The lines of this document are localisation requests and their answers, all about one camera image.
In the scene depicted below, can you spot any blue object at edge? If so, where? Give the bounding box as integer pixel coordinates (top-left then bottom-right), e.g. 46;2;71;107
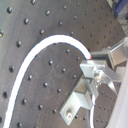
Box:
112;0;128;16

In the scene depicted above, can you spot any white cable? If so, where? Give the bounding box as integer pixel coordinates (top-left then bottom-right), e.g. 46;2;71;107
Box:
2;34;98;128

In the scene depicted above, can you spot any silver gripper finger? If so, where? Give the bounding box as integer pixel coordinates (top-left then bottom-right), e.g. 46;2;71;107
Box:
91;37;128;68
105;70;128;128

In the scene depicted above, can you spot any metal cable clip bracket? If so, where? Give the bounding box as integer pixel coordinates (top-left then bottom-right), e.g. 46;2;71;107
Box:
59;60;122;125

